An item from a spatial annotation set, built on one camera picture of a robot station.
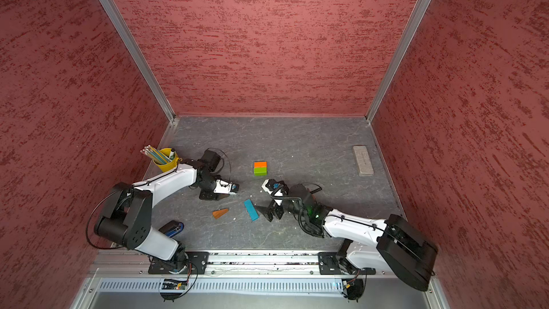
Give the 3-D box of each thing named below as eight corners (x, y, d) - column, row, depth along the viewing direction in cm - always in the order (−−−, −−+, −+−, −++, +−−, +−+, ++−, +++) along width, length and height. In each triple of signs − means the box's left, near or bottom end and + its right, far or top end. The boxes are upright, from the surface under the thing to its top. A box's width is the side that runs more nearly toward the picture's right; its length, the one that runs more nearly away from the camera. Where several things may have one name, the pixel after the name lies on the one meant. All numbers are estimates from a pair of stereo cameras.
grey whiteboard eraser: (358, 176, 100) (361, 172, 97) (351, 150, 110) (353, 145, 107) (371, 176, 100) (374, 172, 97) (363, 150, 110) (365, 145, 107)
